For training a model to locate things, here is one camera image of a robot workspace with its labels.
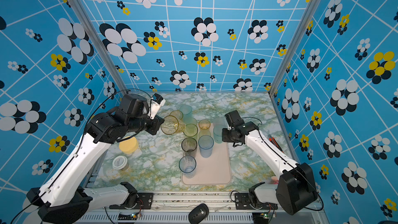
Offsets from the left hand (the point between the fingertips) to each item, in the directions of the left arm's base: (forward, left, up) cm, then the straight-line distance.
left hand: (164, 119), depth 66 cm
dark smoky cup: (0, -9, -27) cm, 28 cm away
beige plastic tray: (-11, -23, -32) cm, 41 cm away
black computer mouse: (-31, -15, -29) cm, 45 cm away
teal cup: (+21, -7, -23) cm, 32 cm away
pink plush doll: (-17, -53, -28) cm, 62 cm away
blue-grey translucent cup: (0, -18, -23) cm, 29 cm away
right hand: (+4, -30, -21) cm, 37 cm away
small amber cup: (+16, -17, -29) cm, 38 cm away
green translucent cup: (+10, -9, -26) cm, 29 cm away
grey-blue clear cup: (-11, -9, -26) cm, 29 cm away
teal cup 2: (+8, -25, -26) cm, 37 cm away
